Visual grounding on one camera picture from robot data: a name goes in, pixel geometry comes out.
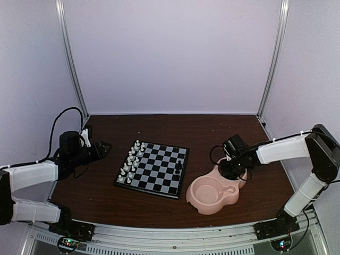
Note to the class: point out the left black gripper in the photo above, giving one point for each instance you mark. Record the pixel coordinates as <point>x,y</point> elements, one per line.
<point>99,150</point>

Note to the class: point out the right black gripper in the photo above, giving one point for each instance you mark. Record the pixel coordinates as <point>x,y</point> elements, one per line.
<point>226,171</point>

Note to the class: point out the black king chess piece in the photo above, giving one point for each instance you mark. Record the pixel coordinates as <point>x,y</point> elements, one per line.
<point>176,171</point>

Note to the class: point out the black and white chessboard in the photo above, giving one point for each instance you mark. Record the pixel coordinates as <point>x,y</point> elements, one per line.
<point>155,171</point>

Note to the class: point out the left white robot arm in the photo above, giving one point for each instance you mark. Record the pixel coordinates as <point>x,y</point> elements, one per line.
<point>19,176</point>

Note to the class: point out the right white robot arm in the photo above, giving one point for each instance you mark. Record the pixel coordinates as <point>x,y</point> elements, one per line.
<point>316,144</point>

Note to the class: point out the pink double pet bowl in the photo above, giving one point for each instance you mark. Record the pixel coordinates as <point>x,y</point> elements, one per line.
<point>211,192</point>

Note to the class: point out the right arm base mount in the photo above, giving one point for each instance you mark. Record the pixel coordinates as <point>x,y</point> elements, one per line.
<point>272,228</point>

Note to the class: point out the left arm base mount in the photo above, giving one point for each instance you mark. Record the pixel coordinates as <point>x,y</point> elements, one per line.
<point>77,230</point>

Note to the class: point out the front aluminium rail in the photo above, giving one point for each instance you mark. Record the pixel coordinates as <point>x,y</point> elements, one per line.
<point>232,239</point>

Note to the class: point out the left aluminium frame post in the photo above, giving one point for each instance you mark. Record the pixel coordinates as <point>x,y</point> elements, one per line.
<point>69,58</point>

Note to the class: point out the aluminium frame post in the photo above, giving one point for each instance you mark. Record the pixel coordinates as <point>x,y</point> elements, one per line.
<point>281,29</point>
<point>69,58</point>

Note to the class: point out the right aluminium frame post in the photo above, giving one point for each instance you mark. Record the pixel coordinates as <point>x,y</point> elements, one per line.
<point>281,29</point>

